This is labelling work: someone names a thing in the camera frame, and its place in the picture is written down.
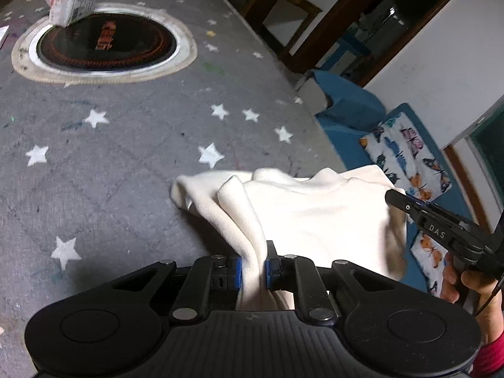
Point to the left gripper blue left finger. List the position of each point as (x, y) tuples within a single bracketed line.
[(211, 284)]

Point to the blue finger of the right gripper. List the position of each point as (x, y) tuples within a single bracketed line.
[(394, 198), (407, 194)]

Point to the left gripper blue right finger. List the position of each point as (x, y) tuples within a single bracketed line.
[(299, 276)]

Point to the cream white garment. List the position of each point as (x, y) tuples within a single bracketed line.
[(330, 216)]

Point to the red sleeve right forearm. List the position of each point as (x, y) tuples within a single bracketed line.
[(490, 360)]

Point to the person's right hand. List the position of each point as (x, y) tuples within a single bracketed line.
[(490, 319)]

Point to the butterfly print pillow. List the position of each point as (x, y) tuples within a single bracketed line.
[(398, 149), (430, 256)]

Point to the dark window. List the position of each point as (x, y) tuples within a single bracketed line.
[(489, 141)]

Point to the blue sofa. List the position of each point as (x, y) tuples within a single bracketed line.
[(363, 132)]

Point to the grey star-pattern table cover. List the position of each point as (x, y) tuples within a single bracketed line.
[(86, 170)]

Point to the wooden side table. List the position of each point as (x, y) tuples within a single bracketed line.
[(280, 22)]

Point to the round induction cooktop inset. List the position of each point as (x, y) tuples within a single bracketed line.
[(117, 44)]

